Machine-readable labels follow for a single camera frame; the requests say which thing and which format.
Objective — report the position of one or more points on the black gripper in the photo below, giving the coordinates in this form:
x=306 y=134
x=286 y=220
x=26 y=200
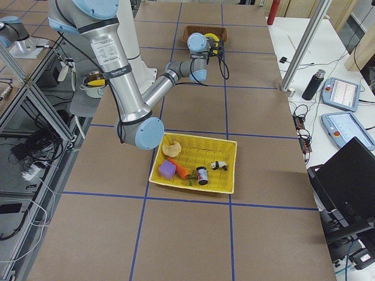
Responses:
x=211 y=45

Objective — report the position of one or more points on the yellow tape roll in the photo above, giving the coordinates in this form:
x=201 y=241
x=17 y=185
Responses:
x=212 y=36

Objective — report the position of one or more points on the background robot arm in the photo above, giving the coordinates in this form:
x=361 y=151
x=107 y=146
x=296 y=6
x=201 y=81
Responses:
x=16 y=38

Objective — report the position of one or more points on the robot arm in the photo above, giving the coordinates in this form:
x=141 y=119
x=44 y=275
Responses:
x=110 y=30

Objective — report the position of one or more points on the brown wicker basket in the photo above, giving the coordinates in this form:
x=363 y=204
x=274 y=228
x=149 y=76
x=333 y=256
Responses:
x=205 y=32

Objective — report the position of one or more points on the yellow plastic basket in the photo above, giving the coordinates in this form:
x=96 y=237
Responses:
x=198 y=151

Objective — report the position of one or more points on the small black device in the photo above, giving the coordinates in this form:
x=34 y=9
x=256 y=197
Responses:
x=283 y=60

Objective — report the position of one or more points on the red cylinder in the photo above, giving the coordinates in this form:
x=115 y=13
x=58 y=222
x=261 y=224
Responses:
x=273 y=12

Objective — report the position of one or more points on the black water bottle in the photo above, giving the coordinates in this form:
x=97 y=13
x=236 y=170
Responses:
x=313 y=85

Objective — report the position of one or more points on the toy croissant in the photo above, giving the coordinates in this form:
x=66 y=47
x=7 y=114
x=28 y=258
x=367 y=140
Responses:
x=171 y=150

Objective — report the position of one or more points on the toy panda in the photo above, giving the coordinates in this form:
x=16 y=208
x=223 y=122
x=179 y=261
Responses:
x=219 y=165

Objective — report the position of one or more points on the small can with black lid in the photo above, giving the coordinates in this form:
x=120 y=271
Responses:
x=202 y=176

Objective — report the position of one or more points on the steel pot with corn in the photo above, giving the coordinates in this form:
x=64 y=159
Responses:
x=93 y=84

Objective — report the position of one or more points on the orange toy carrot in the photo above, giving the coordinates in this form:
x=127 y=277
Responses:
x=182 y=171

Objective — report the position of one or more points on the purple foam block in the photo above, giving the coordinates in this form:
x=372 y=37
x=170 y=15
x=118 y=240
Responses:
x=167 y=169

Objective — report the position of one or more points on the far teach pendant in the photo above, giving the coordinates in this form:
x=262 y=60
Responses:
x=341 y=94

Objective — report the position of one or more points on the teach pendant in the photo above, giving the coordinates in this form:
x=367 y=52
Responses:
x=343 y=126
x=341 y=94

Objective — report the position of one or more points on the near teach pendant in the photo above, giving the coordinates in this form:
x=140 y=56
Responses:
x=343 y=126

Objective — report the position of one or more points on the black laptop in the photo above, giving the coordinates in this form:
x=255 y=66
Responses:
x=345 y=186

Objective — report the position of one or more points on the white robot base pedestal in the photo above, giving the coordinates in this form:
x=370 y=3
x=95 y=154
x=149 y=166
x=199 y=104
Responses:
x=144 y=75

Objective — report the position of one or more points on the aluminium post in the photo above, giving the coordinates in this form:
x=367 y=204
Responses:
x=311 y=29

